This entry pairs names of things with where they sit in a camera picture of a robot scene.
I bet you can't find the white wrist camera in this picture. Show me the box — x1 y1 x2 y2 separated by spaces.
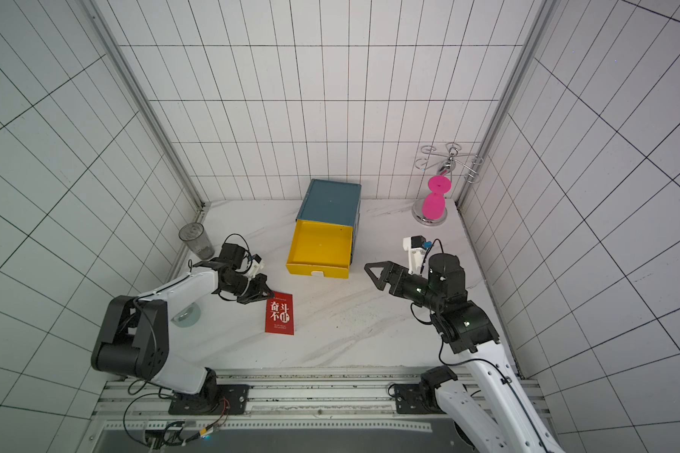
402 235 433 275
245 255 264 279

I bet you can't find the red postcard with white characters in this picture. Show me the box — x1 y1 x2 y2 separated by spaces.
264 292 295 335

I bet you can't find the teal drawer cabinet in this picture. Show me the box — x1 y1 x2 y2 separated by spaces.
296 179 362 262

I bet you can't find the metal base rail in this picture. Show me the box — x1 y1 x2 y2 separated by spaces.
93 364 545 434

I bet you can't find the clear plastic cup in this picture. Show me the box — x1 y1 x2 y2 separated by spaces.
179 222 215 260

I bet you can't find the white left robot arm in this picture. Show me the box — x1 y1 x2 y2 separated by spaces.
91 243 274 415

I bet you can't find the chrome stand with pink cups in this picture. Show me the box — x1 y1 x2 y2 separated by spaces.
412 143 484 227

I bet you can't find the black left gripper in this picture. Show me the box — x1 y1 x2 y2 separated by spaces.
220 273 275 305

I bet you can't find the pale green round container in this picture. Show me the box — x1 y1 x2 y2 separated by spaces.
172 303 201 328

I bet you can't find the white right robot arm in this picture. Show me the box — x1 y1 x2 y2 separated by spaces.
365 253 563 452

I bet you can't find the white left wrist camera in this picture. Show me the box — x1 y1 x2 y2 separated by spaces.
245 255 264 279

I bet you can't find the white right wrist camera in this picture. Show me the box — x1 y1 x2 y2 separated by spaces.
402 235 433 275

